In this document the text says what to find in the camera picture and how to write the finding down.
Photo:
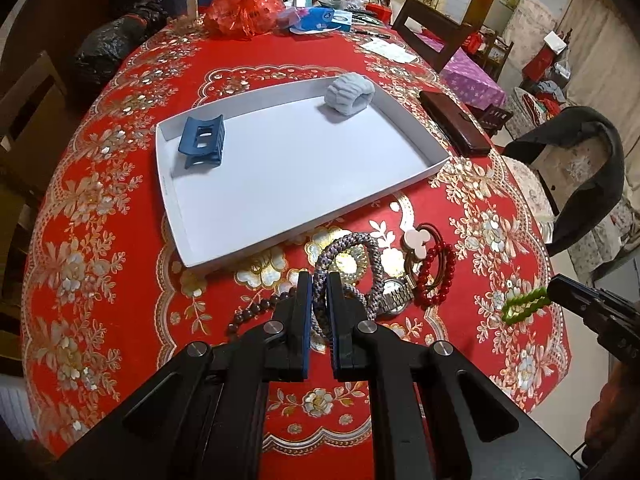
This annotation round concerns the clear glass jar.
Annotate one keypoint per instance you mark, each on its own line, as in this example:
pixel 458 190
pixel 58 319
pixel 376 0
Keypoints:
pixel 186 10

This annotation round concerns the black plastic bag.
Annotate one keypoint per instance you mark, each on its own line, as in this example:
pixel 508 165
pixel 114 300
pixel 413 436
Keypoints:
pixel 104 50

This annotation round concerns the dark wooden chair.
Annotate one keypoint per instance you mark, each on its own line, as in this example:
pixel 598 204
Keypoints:
pixel 449 34

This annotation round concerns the person's right hand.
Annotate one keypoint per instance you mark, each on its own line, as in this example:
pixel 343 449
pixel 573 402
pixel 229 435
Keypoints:
pixel 618 400

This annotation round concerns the blue hair claw clip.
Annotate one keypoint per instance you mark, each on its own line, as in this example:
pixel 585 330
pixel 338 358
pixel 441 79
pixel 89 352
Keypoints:
pixel 202 142

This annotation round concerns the purple cloth side table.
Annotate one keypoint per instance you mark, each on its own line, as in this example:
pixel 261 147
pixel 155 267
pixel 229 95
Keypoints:
pixel 470 83

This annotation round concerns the small wooden stool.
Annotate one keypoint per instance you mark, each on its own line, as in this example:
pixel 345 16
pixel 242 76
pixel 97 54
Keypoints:
pixel 492 118

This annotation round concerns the white paper sheet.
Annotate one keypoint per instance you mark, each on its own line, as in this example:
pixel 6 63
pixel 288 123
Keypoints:
pixel 392 52

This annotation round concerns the red floral tablecloth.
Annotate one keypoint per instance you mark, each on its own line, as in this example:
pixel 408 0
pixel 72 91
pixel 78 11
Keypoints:
pixel 107 301

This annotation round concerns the red plastic bag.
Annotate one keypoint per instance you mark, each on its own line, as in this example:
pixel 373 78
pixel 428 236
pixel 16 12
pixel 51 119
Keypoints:
pixel 242 18

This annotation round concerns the white shallow tray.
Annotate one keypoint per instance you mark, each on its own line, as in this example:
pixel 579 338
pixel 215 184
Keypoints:
pixel 289 163

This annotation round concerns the blue tissue box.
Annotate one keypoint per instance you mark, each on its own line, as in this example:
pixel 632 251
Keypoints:
pixel 318 20

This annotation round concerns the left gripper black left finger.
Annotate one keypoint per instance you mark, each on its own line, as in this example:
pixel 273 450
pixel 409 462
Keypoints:
pixel 288 335

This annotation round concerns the wooden chair at left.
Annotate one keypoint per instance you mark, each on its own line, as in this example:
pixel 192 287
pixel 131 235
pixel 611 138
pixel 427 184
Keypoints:
pixel 36 125

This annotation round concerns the brown leather wallet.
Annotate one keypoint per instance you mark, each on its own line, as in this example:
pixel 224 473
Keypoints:
pixel 456 124

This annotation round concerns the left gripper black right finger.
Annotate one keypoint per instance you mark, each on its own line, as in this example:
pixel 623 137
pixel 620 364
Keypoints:
pixel 348 354

